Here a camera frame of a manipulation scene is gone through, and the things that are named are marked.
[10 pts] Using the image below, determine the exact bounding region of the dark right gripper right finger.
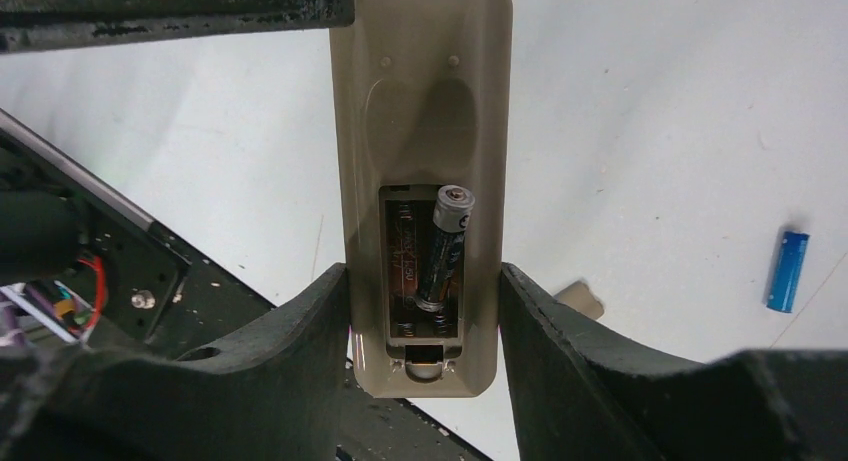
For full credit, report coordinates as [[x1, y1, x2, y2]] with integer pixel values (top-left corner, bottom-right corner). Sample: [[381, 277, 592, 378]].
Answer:
[[499, 263, 847, 460]]

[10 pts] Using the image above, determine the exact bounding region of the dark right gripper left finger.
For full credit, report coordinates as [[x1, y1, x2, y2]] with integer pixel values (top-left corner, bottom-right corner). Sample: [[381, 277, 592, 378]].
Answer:
[[1, 264, 349, 460]]

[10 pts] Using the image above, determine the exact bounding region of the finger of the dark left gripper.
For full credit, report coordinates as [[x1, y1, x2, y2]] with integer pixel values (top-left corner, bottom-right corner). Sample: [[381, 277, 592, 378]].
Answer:
[[1, 0, 355, 54]]

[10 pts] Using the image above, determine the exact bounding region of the beige battery compartment cover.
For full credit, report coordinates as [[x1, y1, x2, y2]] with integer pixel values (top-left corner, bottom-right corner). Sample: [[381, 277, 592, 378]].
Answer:
[[554, 280, 605, 321]]

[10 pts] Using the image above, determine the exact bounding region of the black silver AAA battery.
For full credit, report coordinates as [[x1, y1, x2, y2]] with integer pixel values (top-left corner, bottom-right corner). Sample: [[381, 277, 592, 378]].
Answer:
[[415, 185, 476, 313]]

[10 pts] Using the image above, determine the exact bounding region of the blue battery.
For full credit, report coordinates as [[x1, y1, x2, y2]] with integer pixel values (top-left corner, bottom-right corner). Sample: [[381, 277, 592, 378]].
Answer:
[[766, 230, 810, 314]]

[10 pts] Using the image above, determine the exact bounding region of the beige remote control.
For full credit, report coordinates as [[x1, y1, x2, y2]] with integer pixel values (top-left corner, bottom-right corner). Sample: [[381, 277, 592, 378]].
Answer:
[[330, 0, 513, 398]]

